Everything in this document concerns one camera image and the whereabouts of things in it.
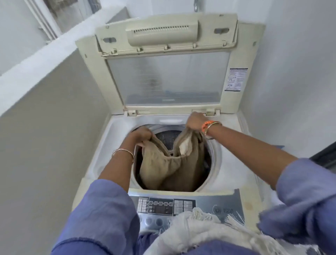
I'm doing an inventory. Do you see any person's right hand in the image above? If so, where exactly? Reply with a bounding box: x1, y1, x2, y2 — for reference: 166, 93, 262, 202
185, 111, 210, 132

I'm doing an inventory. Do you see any person's left hand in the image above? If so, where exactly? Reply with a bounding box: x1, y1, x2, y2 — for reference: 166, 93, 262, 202
126, 127, 155, 147

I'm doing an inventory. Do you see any white shirt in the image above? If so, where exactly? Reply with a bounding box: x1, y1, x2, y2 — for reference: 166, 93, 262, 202
139, 127, 205, 192

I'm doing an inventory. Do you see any cream and blue washing machine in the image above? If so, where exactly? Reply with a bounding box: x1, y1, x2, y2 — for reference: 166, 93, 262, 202
72, 13, 273, 237

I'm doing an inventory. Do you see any washing machine lid with window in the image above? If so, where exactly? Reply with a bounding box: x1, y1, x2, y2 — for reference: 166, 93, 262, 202
75, 13, 266, 115

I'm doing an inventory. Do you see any person's right forearm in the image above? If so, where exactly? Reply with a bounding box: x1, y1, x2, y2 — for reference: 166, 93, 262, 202
207, 123, 299, 191

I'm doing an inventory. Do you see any person's left forearm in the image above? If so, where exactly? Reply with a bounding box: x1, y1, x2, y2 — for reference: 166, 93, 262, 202
97, 139, 138, 188

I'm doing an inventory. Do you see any thin beaded bangle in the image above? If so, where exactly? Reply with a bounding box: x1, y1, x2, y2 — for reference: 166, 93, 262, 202
204, 121, 223, 140
111, 148, 135, 164

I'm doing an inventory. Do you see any white instruction sticker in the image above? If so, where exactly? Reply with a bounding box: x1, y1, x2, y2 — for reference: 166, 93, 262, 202
224, 68, 248, 92

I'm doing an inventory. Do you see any lavender blue tunic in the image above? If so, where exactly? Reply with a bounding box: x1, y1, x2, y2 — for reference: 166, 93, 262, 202
51, 157, 336, 255

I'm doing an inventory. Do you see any white fringed scarf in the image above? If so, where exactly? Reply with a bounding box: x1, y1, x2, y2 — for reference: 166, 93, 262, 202
143, 207, 323, 255

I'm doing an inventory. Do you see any black framed glass door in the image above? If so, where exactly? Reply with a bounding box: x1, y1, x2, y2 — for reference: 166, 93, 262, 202
309, 142, 336, 168

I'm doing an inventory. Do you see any window with metal grille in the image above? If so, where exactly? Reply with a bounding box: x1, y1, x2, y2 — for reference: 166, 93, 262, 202
25, 0, 103, 42

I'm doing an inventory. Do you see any orange braided bracelet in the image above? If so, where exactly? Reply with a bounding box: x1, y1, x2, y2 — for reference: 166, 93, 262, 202
201, 120, 215, 135

